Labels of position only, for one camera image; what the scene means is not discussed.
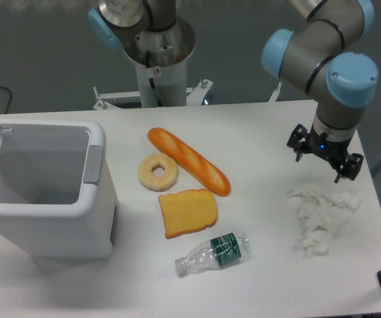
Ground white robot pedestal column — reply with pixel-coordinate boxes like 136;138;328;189
92;16;216;111

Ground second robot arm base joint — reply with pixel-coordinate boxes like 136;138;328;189
87;1;176;50

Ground beige bagel ring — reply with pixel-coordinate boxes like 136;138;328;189
138;153;179;192

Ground yellow toast slice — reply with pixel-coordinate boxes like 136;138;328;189
158;189;218;239

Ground crumpled white tissue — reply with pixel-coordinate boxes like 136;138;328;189
288;183;362;258

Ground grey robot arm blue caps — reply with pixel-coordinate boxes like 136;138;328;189
261;1;379;181

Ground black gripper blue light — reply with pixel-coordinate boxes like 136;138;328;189
287;123;364;184

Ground white trash can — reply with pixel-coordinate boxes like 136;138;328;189
0;119;117;259

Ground crushed clear plastic bottle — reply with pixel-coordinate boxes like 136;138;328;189
174;231;251;277

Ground orange baguette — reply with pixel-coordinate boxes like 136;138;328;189
148;127;231;197

